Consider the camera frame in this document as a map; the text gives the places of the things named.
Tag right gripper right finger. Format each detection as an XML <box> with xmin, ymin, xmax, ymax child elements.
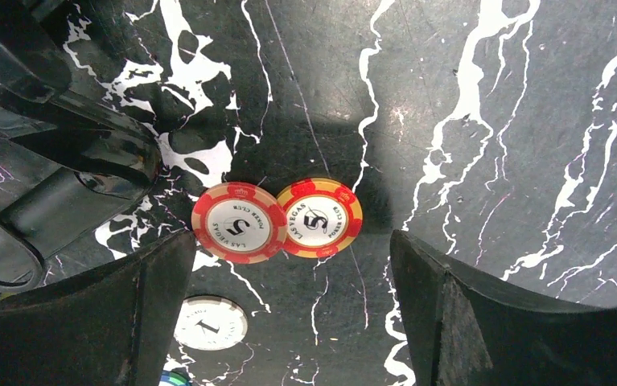
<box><xmin>390</xmin><ymin>230</ymin><xmax>617</xmax><ymax>385</ymax></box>

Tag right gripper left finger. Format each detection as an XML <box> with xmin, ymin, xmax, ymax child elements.
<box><xmin>0</xmin><ymin>231</ymin><xmax>196</xmax><ymax>385</ymax></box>

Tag white one chip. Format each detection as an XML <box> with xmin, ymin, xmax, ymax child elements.
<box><xmin>174</xmin><ymin>295</ymin><xmax>249</xmax><ymax>351</ymax></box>

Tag red five chip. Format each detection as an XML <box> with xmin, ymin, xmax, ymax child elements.
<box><xmin>191</xmin><ymin>182</ymin><xmax>287</xmax><ymax>264</ymax></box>
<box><xmin>276</xmin><ymin>178</ymin><xmax>364</xmax><ymax>258</ymax></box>

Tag black poker set case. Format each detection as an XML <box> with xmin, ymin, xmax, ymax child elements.
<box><xmin>0</xmin><ymin>1</ymin><xmax>162</xmax><ymax>295</ymax></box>

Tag teal fifty chip left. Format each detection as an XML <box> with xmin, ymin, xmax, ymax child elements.
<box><xmin>158</xmin><ymin>371</ymin><xmax>191</xmax><ymax>386</ymax></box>

